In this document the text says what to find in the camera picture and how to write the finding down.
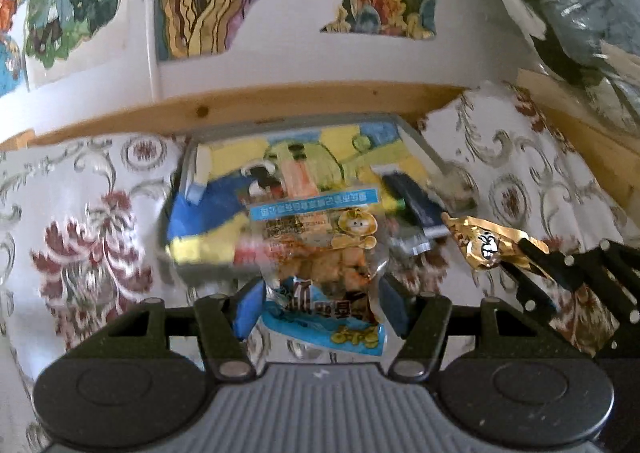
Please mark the blue clear fried snack bag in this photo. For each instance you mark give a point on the blue clear fried snack bag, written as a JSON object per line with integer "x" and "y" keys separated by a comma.
{"x": 320, "y": 258}

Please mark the gold cartoon snack packet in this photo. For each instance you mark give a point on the gold cartoon snack packet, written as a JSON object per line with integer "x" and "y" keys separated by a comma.
{"x": 484, "y": 244}

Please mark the floral white bedspread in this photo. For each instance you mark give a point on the floral white bedspread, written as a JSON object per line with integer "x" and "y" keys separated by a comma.
{"x": 83, "y": 223}

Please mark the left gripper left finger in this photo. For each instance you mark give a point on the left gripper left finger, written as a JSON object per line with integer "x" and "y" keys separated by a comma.
{"x": 247, "y": 307}

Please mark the grey tray with drawing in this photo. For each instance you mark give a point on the grey tray with drawing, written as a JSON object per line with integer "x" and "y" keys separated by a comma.
{"x": 233, "y": 168}

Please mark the orange white wafer packet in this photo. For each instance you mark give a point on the orange white wafer packet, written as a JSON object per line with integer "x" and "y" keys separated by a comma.
{"x": 298, "y": 182}

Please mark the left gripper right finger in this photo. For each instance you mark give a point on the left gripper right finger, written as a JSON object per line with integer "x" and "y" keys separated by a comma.
{"x": 396, "y": 303}

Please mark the orange girl wall drawing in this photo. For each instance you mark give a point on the orange girl wall drawing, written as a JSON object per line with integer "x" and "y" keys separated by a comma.
{"x": 12, "y": 42}

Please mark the yellow green snack packet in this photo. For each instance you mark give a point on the yellow green snack packet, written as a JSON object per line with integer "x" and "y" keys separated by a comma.
{"x": 420, "y": 210}

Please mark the wooden bed frame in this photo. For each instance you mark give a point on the wooden bed frame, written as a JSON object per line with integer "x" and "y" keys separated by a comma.
{"x": 612, "y": 157}

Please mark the red white snack packet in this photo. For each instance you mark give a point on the red white snack packet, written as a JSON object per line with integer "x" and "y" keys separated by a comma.
{"x": 250, "y": 250}

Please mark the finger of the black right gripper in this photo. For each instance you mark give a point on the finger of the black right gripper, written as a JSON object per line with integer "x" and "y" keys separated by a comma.
{"x": 610, "y": 271}

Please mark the pile of clothes in plastic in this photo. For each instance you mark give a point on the pile of clothes in plastic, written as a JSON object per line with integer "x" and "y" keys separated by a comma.
{"x": 593, "y": 45}

